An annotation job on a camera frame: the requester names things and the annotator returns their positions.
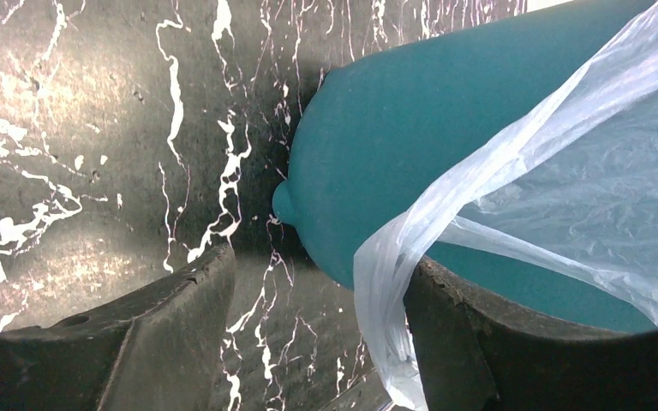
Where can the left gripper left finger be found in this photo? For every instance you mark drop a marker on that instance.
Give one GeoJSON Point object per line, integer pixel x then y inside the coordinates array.
{"type": "Point", "coordinates": [155, 348]}

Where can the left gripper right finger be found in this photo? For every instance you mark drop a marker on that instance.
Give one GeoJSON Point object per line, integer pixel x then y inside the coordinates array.
{"type": "Point", "coordinates": [477, 350]}

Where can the light blue plastic bag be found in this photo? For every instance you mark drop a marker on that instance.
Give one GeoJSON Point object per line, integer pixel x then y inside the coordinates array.
{"type": "Point", "coordinates": [571, 187]}

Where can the teal plastic trash bin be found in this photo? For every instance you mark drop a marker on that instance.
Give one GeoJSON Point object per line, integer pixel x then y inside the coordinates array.
{"type": "Point", "coordinates": [382, 129]}

